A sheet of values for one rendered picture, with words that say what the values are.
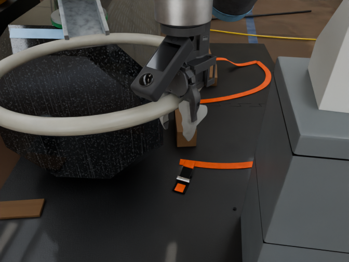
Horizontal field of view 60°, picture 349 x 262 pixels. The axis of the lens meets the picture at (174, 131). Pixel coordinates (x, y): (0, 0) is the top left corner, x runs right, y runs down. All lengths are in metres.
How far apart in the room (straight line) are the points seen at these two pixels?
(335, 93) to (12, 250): 1.40
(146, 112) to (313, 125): 0.40
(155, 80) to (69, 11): 0.65
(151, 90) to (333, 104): 0.48
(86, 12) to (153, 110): 0.61
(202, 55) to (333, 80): 0.34
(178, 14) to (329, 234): 0.75
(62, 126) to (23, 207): 1.24
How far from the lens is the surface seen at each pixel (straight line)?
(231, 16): 0.63
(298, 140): 0.72
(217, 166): 1.76
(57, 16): 1.32
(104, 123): 0.49
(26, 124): 0.53
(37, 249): 1.56
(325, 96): 0.79
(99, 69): 1.24
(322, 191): 0.85
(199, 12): 0.47
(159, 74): 0.46
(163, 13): 0.47
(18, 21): 1.41
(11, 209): 1.73
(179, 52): 0.48
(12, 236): 1.65
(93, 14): 1.05
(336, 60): 0.75
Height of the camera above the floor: 1.27
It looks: 39 degrees down
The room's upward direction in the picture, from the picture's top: straight up
